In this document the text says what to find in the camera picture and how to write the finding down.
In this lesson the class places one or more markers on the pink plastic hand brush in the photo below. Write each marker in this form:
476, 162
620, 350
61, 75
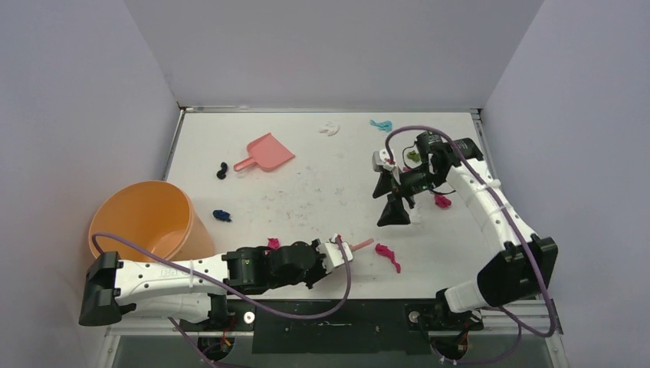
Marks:
361, 245

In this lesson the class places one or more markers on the orange plastic bucket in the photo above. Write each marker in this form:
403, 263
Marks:
157, 216

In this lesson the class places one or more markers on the magenta paper scrap left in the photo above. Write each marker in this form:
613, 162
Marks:
273, 243

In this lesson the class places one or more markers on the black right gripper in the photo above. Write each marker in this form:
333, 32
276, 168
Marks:
399, 187

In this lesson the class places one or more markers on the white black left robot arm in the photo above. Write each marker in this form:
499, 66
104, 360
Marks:
196, 290

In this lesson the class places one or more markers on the pink plastic dustpan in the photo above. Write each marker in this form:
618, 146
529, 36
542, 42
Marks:
266, 152

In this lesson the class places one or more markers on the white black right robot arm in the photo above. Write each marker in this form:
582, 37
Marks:
521, 261

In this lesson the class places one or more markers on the black paper scrap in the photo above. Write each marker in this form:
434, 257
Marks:
222, 173

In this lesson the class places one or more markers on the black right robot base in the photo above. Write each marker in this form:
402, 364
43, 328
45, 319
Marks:
447, 333

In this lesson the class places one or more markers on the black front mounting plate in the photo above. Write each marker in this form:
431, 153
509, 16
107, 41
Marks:
359, 326

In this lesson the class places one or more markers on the green paper scrap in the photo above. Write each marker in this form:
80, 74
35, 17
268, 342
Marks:
413, 156

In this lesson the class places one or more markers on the magenta paper scrap near brush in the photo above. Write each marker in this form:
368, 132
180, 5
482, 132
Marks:
386, 252

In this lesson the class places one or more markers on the magenta paper scrap right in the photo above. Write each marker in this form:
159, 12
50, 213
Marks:
442, 201

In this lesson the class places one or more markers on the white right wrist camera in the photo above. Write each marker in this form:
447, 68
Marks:
383, 162

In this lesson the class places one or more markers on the white paper scrap far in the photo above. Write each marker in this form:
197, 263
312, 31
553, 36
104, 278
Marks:
330, 129

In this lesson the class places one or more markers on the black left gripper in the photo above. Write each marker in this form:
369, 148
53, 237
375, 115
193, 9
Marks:
321, 269

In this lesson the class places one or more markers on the cyan paper scrap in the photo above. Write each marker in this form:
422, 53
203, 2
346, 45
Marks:
385, 126

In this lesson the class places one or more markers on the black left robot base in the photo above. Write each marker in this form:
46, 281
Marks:
218, 325

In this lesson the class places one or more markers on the dark blue paper scrap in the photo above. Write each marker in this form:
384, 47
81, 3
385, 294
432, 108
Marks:
221, 215

